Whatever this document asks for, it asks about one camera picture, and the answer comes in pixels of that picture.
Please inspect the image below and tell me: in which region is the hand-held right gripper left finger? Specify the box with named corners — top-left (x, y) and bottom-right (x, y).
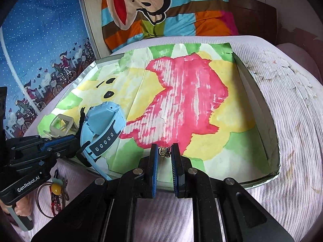
top-left (30, 143), bottom-right (159, 242)

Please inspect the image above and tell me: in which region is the light blue smartwatch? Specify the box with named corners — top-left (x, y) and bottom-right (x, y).
top-left (76, 100), bottom-right (127, 180)

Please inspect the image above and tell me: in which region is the brown bracelet with yellow bead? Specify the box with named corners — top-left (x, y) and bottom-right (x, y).
top-left (37, 178), bottom-right (66, 218)

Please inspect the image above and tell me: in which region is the person's left hand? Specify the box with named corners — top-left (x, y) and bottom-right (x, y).
top-left (0, 197), bottom-right (33, 218)

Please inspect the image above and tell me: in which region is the white curved pole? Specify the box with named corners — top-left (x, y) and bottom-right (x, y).
top-left (0, 26), bottom-right (42, 113)

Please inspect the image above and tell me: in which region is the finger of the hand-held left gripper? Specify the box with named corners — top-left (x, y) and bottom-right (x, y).
top-left (6, 134), bottom-right (78, 154)
top-left (7, 141), bottom-right (85, 177)

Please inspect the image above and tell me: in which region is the pink pillow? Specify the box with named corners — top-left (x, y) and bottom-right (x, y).
top-left (276, 43), bottom-right (323, 83)

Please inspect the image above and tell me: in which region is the beige wooden panel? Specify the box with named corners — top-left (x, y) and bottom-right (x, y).
top-left (79, 0), bottom-right (113, 59)

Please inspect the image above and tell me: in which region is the dark wooden headboard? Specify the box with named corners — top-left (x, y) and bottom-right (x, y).
top-left (226, 0), bottom-right (278, 46)

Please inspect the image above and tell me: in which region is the blue printed curtain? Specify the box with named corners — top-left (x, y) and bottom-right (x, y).
top-left (0, 0), bottom-right (99, 139)

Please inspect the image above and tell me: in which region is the silver-sided cardboard box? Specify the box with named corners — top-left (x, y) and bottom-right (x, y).
top-left (37, 42), bottom-right (281, 191)

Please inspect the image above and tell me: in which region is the red chain bracelet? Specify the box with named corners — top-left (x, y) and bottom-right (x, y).
top-left (50, 194), bottom-right (63, 213)

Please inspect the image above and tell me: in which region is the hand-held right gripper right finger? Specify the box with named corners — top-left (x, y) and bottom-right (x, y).
top-left (171, 143), bottom-right (295, 242)

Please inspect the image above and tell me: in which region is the monkey striped pillow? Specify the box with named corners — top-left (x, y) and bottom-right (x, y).
top-left (101, 0), bottom-right (239, 52)

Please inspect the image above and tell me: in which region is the painted paper sheet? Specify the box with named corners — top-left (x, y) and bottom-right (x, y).
top-left (38, 43), bottom-right (268, 182)

